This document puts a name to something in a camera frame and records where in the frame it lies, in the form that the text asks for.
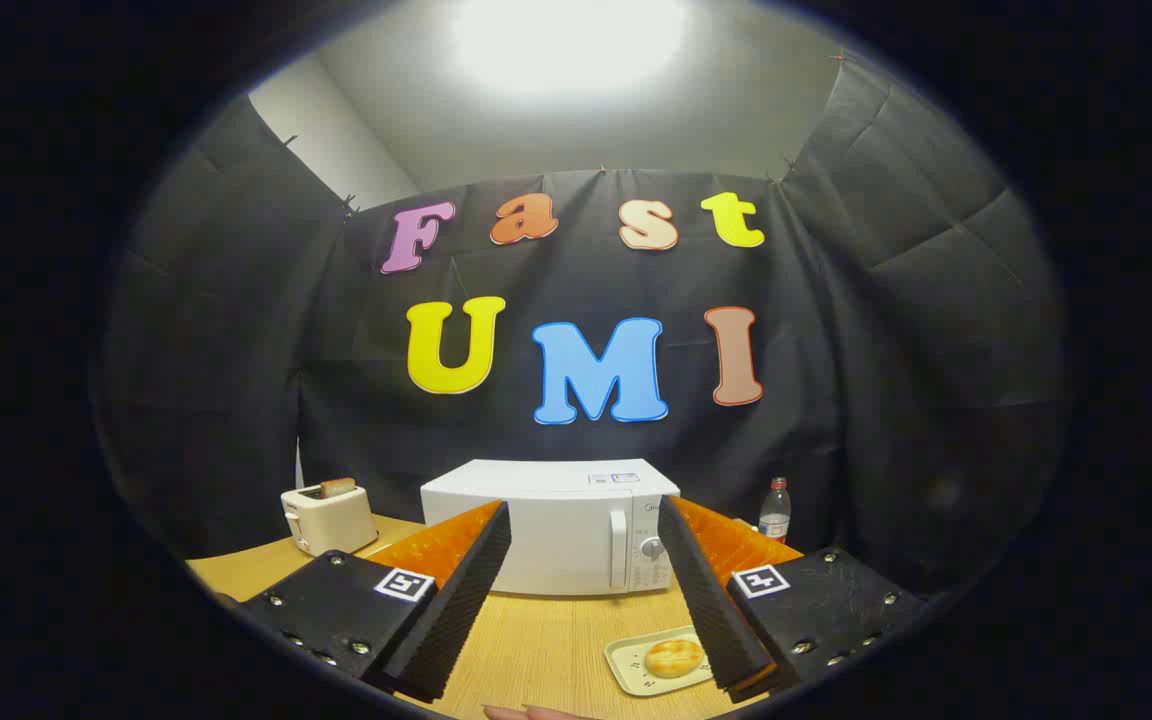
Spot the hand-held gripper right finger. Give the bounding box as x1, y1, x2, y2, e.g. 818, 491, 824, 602
658, 495, 927, 702

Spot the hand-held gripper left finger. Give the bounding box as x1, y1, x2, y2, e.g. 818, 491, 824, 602
236, 500, 513, 703

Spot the golden bread bun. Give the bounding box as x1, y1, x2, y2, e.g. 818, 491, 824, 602
644, 638, 707, 680

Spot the white microwave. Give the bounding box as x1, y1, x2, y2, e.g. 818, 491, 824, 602
420, 459, 681, 598

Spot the cream rectangular tray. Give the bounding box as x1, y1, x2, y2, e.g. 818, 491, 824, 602
604, 626, 717, 698

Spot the clear bottle with red label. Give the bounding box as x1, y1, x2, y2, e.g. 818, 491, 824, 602
759, 477, 793, 544

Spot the white toaster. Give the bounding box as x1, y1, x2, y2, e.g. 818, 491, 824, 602
281, 484, 379, 557

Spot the black backdrop cloth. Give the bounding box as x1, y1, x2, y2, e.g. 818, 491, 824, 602
96, 50, 1072, 601

